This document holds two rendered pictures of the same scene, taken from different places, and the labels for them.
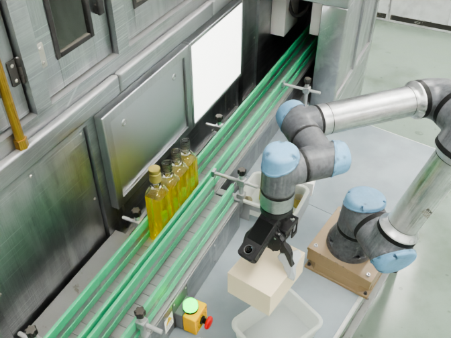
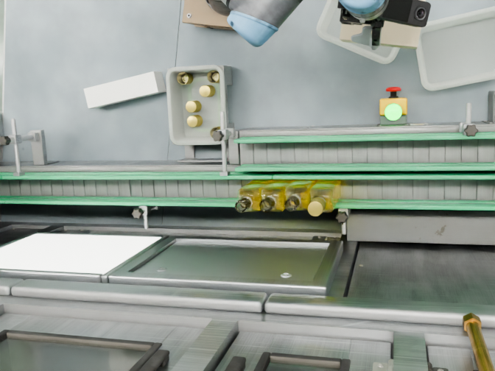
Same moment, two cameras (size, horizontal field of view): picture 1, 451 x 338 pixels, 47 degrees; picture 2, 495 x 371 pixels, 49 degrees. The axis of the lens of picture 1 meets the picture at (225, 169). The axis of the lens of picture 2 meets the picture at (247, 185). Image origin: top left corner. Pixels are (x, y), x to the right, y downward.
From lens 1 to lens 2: 0.88 m
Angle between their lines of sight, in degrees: 32
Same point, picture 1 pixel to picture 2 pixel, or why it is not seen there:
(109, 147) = (329, 270)
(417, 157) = not seen: outside the picture
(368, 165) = (79, 29)
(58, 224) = (428, 273)
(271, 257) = not seen: hidden behind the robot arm
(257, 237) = (404, 9)
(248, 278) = not seen: hidden behind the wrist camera
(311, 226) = (207, 52)
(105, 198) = (348, 258)
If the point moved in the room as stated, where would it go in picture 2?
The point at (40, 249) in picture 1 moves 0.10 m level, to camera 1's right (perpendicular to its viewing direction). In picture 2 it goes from (464, 271) to (443, 232)
